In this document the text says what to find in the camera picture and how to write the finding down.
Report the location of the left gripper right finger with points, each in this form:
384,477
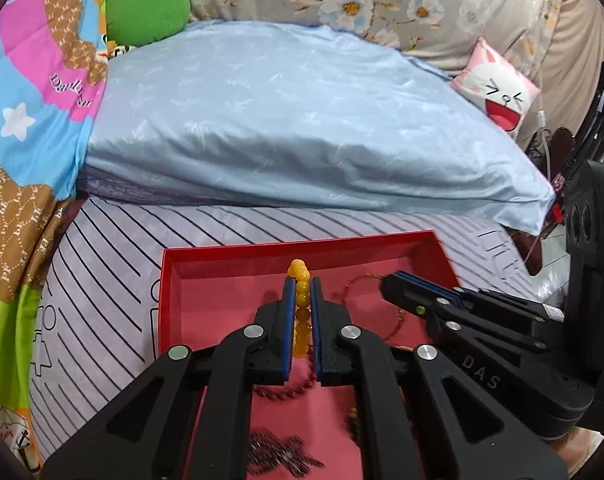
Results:
420,415

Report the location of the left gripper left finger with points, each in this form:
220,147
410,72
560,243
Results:
187,416

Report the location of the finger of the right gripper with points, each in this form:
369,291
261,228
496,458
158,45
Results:
416,295

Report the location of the thin rose gold bangle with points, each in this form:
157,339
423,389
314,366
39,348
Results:
366,308

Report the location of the grey striped bed cover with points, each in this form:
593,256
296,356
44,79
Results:
98,322

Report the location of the white cat face cushion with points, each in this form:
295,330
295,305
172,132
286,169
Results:
496,88

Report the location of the light blue pillow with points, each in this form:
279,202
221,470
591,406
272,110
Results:
265,114

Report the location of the cartoon monkey blanket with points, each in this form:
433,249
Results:
53,67

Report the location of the green plush toy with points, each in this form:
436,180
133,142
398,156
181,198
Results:
136,23

